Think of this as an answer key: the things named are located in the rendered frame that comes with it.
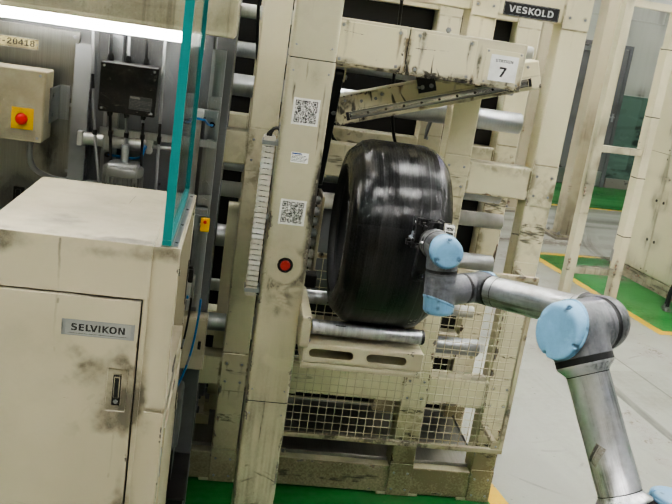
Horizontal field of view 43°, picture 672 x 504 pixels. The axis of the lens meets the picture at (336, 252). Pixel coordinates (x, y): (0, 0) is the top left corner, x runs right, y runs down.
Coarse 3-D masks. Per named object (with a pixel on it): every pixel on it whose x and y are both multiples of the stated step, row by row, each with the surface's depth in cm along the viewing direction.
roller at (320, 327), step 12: (312, 324) 248; (324, 324) 248; (336, 324) 249; (348, 324) 249; (360, 324) 250; (336, 336) 250; (348, 336) 249; (360, 336) 250; (372, 336) 250; (384, 336) 250; (396, 336) 250; (408, 336) 251; (420, 336) 251
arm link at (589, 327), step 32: (544, 320) 170; (576, 320) 164; (608, 320) 169; (544, 352) 170; (576, 352) 165; (608, 352) 167; (576, 384) 167; (608, 384) 166; (608, 416) 164; (608, 448) 163; (608, 480) 163
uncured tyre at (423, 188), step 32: (352, 160) 245; (384, 160) 238; (416, 160) 241; (352, 192) 237; (384, 192) 232; (416, 192) 234; (448, 192) 238; (352, 224) 233; (384, 224) 230; (352, 256) 233; (384, 256) 231; (352, 288) 237; (384, 288) 235; (416, 288) 236; (352, 320) 249; (384, 320) 247
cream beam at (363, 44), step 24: (360, 24) 258; (384, 24) 259; (360, 48) 260; (384, 48) 261; (408, 48) 262; (432, 48) 262; (456, 48) 263; (480, 48) 264; (504, 48) 265; (408, 72) 264; (432, 72) 264; (456, 72) 265; (480, 72) 266
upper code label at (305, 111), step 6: (294, 102) 237; (300, 102) 237; (306, 102) 237; (312, 102) 237; (318, 102) 238; (294, 108) 237; (300, 108) 238; (306, 108) 238; (312, 108) 238; (318, 108) 238; (294, 114) 238; (300, 114) 238; (306, 114) 238; (312, 114) 238; (318, 114) 238; (294, 120) 238; (300, 120) 238; (306, 120) 239; (312, 120) 239; (312, 126) 239
